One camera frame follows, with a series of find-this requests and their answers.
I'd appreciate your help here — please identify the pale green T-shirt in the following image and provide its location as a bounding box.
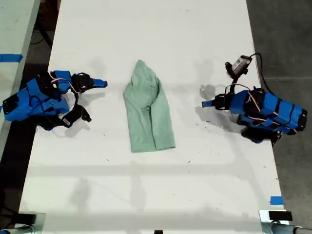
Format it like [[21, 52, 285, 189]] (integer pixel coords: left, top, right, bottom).
[[122, 59, 176, 154]]

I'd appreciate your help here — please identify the long blue tape strip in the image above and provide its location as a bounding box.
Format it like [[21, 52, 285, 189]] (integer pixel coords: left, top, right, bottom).
[[0, 54, 24, 63]]

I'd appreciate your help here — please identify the pale side table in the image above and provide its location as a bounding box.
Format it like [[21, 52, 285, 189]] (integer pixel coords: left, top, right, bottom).
[[0, 0, 41, 156]]

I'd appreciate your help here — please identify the short blue tape strip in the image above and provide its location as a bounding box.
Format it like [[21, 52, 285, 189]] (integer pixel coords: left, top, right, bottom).
[[270, 195, 284, 206]]

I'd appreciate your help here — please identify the small black box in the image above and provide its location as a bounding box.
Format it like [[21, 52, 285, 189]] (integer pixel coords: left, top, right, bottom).
[[268, 211, 293, 221]]

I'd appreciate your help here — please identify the grey metal pipe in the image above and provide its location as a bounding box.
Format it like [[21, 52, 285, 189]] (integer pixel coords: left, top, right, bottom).
[[270, 221, 312, 234]]

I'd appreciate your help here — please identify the black table clamp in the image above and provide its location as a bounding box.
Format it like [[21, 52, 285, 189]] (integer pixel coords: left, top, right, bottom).
[[17, 213, 38, 225]]

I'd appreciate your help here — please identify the red and white wire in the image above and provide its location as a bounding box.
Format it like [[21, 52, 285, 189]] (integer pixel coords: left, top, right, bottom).
[[50, 77, 81, 94], [230, 83, 263, 113]]

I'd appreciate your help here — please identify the black camera stalk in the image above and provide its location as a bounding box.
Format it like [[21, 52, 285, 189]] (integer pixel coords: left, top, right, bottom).
[[224, 61, 248, 95], [70, 93, 93, 122]]

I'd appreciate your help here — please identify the black camera box with label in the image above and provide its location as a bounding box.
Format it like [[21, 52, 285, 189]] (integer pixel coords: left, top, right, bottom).
[[58, 113, 76, 128]]

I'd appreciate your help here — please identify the grey and black camera box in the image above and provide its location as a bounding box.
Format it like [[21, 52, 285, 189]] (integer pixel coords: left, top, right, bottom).
[[231, 55, 253, 75]]

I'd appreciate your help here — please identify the thin black camera cable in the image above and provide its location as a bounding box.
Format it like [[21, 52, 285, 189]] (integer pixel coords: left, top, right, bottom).
[[29, 95, 63, 126]]

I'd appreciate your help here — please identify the thick black camera cable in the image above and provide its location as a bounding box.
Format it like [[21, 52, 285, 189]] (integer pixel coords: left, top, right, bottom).
[[249, 53, 271, 94]]

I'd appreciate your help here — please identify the black floor cable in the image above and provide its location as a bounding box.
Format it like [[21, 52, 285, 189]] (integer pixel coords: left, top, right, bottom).
[[29, 23, 53, 49]]

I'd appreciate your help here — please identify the metal table bracket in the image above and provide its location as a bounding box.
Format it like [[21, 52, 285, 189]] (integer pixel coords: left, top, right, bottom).
[[258, 209, 294, 234], [13, 212, 47, 234]]

